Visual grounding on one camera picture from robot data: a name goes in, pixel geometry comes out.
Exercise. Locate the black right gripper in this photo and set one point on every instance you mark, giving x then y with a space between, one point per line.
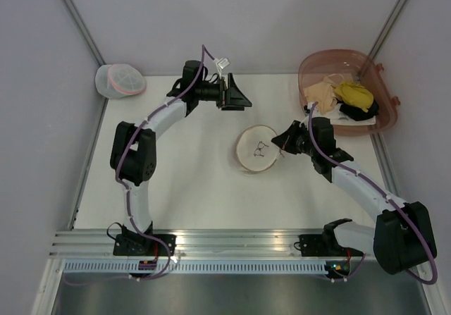
285 139

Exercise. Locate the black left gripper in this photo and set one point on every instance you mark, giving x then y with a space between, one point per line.
235 101

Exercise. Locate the beige round mesh laundry bag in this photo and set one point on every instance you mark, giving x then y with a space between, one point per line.
254 150

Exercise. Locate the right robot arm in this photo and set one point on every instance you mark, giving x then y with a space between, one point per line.
402 235

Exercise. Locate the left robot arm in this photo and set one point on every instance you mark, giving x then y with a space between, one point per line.
133 154

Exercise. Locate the beige bra in basket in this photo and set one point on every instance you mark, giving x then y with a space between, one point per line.
323 92

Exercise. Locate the white pink-trimmed mesh laundry bag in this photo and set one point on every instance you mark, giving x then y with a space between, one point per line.
115 81

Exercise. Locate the white garment in basket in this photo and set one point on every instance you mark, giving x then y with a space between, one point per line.
338 118

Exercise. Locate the black garment in basket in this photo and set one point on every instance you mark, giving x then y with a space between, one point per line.
358 114

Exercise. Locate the yellow garment in basket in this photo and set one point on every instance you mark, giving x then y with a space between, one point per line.
354 94

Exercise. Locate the translucent pink plastic basket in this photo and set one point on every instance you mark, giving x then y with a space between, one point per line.
334 66

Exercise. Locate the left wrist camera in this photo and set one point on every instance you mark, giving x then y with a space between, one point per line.
221 63

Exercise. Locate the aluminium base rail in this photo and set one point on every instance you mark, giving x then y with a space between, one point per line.
221 244

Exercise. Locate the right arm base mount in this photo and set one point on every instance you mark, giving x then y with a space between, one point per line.
317 244

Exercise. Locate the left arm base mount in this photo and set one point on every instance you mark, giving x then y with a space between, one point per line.
130 244

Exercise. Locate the left aluminium frame post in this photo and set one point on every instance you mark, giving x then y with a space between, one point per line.
83 30

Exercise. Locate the aluminium frame post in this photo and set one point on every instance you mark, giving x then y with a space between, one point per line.
83 30
387 28

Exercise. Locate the right aluminium frame post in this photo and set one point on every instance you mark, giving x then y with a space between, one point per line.
387 28

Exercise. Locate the white slotted cable duct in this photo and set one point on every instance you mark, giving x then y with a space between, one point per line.
197 266

